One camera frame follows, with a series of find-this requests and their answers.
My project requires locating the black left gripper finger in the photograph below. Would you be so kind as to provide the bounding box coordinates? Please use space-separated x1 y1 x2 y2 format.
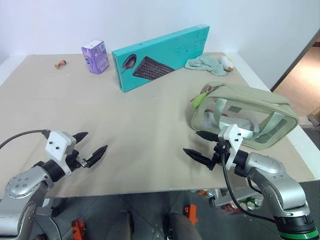
71 131 89 145
85 144 109 169

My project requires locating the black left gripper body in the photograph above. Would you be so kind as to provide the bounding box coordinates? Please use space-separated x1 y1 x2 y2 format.
65 149 89 174

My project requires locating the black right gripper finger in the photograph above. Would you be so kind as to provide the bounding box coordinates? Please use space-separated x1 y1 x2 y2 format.
182 148 216 172
195 131 220 143

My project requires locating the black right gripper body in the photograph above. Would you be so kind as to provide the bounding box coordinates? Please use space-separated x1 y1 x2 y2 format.
211 139 233 169

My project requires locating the green transparent toiletry bag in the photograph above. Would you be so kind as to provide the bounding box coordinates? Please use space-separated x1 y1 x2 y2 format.
190 80 300 150

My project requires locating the green zipper pull tag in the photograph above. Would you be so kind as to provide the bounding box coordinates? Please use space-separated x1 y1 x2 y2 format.
190 90 209 109

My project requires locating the white box of drink cans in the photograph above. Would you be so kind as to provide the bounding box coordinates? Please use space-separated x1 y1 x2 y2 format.
208 186 266 216

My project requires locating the orange table clamp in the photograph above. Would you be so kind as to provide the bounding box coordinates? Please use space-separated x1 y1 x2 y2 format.
70 219 87 237
184 204 199 224

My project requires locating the light green cloth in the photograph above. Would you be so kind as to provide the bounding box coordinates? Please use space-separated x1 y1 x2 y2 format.
184 54 229 77

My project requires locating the dark rounded shape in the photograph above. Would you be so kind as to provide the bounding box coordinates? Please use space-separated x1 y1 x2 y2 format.
119 209 136 240
163 211 201 240

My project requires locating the white yellow toy figure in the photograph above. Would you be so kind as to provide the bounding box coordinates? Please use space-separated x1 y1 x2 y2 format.
219 55 235 74

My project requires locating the small red brown toy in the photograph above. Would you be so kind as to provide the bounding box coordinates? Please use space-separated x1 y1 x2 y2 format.
53 59 68 70

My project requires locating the purple tissue pack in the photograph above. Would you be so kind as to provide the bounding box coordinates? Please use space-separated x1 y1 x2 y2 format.
80 39 111 75

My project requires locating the teal keyboard mouse box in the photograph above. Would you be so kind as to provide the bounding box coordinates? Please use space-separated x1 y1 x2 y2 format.
111 23 211 94

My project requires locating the brown cardboard box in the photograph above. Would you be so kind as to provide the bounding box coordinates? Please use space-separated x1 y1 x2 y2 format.
307 105 320 126

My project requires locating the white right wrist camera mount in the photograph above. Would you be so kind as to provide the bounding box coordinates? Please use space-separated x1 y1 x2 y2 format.
217 124 244 169

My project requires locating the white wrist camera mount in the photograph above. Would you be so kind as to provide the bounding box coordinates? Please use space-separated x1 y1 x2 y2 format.
44 130 77 175
217 124 244 169

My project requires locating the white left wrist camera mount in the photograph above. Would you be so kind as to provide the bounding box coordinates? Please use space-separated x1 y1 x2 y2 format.
44 130 77 175

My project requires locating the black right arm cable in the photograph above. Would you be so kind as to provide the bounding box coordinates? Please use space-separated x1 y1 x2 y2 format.
219 152 279 224

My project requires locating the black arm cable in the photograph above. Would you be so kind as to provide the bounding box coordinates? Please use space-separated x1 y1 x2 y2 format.
0 129 51 151
219 152 279 224

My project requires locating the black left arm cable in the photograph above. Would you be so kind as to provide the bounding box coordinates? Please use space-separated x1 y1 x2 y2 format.
0 129 51 151

